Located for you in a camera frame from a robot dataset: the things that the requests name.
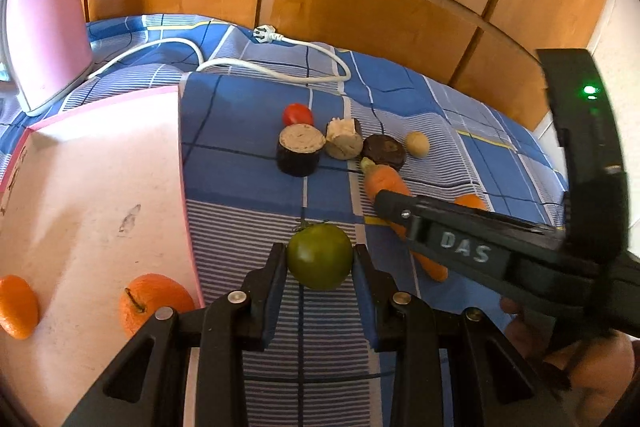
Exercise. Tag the small tan potato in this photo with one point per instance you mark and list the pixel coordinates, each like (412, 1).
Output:
(417, 144)

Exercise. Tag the red tomato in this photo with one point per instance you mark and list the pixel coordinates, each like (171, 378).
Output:
(297, 114)

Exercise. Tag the pink box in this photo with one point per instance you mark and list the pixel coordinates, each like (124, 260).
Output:
(100, 207)

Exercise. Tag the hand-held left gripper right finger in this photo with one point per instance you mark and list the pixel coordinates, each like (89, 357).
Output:
(366, 307)

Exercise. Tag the green tomato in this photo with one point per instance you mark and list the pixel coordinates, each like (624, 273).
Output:
(320, 257)

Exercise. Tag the orange carrot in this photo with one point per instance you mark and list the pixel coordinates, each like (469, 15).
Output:
(382, 179)

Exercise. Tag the dark eggplant chunk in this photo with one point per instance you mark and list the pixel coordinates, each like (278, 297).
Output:
(299, 152)

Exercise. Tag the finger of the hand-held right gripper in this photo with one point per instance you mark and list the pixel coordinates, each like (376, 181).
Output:
(500, 219)
(465, 252)

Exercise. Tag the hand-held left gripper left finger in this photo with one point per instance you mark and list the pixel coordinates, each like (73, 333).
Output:
(273, 312)

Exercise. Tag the pink box lid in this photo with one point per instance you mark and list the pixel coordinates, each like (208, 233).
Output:
(45, 32)

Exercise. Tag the person's right hand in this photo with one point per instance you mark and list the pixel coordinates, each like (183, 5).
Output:
(600, 372)

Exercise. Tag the dark round eggplant slice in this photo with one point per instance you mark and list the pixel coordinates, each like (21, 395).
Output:
(384, 152)

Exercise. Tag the blue plaid bed sheet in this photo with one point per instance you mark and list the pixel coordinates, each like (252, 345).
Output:
(240, 132)

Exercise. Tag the beige eggplant chunk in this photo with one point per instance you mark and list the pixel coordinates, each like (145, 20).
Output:
(344, 139)

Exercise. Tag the orange mandarin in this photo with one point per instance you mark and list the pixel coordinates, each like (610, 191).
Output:
(17, 307)
(471, 202)
(150, 299)

